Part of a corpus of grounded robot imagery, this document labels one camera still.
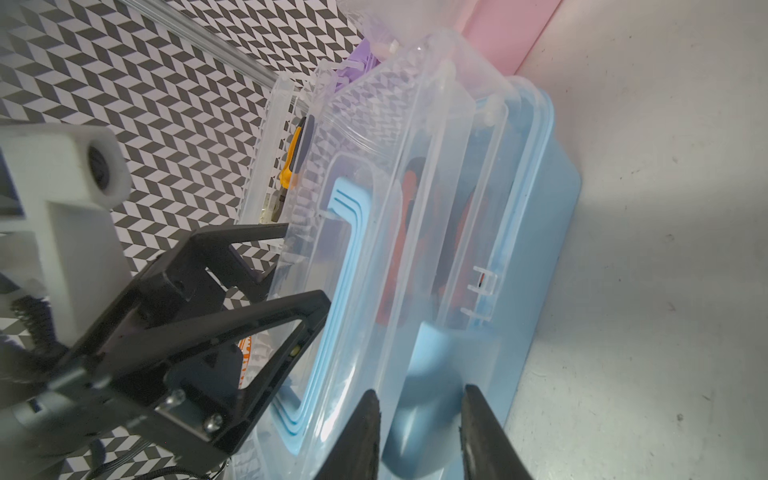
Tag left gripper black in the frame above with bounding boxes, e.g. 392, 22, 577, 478
0, 223, 332, 480

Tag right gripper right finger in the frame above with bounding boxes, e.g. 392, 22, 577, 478
460, 385, 533, 480

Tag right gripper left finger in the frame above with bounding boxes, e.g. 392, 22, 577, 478
315, 389, 381, 480

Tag purple toolbox clear lid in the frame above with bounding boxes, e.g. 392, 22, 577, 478
237, 40, 379, 224

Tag blue toolbox clear lid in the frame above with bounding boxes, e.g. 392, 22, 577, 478
231, 30, 581, 479

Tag pink toolbox clear lid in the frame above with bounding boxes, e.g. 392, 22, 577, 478
335, 0, 565, 78

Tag yellow black pliers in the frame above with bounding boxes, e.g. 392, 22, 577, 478
279, 117, 307, 189

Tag orange black pliers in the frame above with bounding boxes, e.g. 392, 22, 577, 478
376, 157, 475, 326

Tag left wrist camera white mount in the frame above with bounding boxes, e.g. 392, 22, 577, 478
1, 123, 132, 347

